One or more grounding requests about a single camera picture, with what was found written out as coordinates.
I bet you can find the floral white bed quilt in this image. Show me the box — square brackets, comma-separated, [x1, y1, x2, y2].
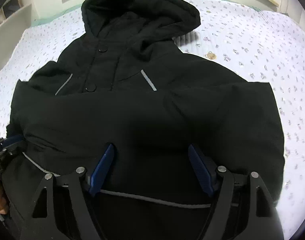
[0, 0, 305, 239]

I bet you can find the black hooded jacket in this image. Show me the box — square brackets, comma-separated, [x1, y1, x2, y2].
[2, 3, 284, 239]

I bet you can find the white bookshelf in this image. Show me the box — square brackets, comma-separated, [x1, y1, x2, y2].
[0, 0, 32, 71]

